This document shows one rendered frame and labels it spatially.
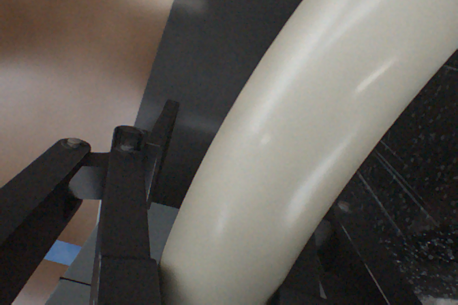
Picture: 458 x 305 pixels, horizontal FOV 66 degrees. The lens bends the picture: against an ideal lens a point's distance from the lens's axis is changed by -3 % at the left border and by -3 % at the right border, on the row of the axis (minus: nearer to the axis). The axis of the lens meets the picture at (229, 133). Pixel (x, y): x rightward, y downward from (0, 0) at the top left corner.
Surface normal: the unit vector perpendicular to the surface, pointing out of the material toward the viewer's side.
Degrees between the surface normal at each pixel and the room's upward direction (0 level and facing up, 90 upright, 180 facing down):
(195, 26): 0
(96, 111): 0
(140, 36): 0
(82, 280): 90
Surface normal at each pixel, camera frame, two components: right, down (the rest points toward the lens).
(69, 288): 0.26, -0.91
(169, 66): -0.04, 0.33
